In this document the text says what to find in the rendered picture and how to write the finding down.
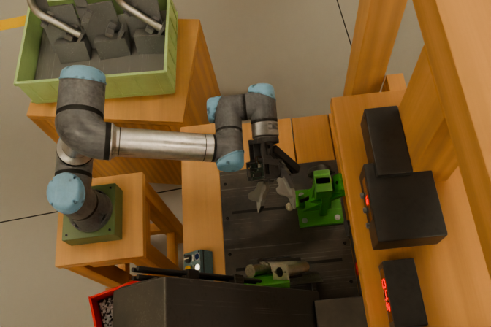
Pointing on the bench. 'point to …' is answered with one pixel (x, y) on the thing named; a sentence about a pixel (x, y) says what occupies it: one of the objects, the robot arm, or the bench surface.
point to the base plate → (284, 233)
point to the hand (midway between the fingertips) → (278, 210)
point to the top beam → (460, 67)
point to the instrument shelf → (440, 276)
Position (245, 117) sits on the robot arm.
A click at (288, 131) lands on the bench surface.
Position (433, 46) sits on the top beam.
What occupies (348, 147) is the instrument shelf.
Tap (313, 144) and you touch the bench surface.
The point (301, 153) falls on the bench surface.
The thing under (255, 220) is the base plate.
